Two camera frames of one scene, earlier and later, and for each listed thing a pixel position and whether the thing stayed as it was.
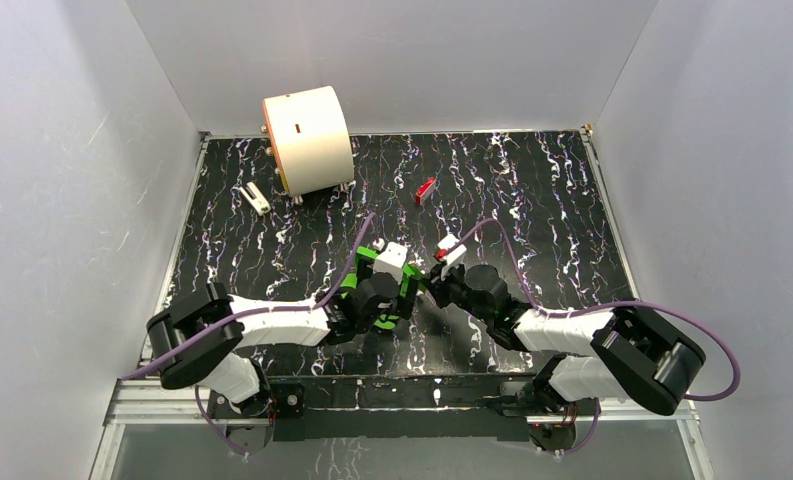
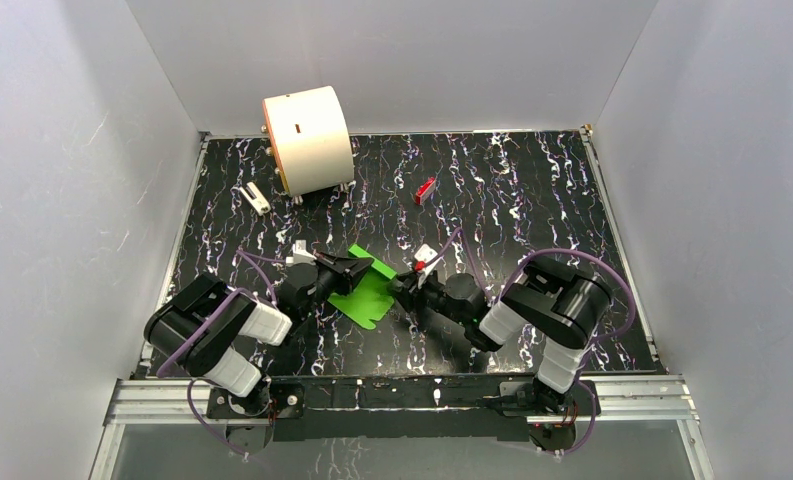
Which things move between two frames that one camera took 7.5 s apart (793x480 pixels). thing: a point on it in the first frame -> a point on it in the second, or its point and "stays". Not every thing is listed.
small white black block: (255, 199) stays
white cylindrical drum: (310, 140) stays
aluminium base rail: (146, 400) stays
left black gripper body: (403, 291) -> (326, 273)
